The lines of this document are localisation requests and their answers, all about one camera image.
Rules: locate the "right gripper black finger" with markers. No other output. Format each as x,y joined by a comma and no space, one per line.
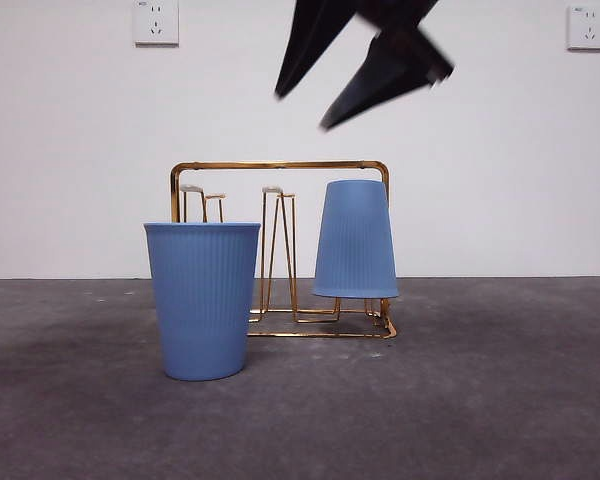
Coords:
315,40
375,80

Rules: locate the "blue ribbed plastic cup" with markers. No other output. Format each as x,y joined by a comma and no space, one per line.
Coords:
355,240
203,300

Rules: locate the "white wall power socket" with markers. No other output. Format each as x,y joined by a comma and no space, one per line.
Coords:
156,22
588,27

